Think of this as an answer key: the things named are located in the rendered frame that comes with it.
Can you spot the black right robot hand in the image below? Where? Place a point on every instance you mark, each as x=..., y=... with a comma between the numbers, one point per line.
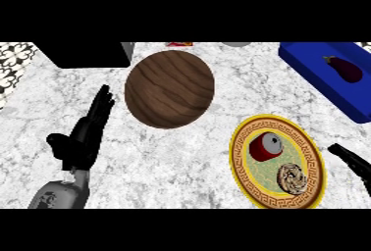
x=355, y=163

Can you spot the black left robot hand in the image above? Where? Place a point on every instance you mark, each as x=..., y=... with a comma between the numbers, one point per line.
x=83, y=139

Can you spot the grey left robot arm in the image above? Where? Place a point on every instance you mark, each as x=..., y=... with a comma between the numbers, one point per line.
x=61, y=192

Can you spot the brown swirl cupcake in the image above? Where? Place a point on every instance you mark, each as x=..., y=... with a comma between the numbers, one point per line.
x=291, y=178

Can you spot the yellow patterned plate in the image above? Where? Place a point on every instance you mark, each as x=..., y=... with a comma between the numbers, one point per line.
x=277, y=161

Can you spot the brown wooden bowl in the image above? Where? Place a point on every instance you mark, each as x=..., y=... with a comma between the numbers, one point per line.
x=169, y=89

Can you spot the red can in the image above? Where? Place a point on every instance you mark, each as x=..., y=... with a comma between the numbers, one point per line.
x=265, y=146

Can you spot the black appliance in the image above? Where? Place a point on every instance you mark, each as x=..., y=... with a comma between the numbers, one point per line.
x=84, y=54

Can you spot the blue tray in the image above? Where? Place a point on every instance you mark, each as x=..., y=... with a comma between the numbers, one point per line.
x=328, y=76

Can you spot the dark purple eggplant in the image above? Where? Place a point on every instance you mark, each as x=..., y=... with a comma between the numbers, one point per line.
x=346, y=68

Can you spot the red and yellow packet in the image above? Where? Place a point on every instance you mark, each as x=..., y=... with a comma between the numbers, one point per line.
x=179, y=43

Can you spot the grey round object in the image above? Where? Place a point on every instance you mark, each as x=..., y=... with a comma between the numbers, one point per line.
x=235, y=44

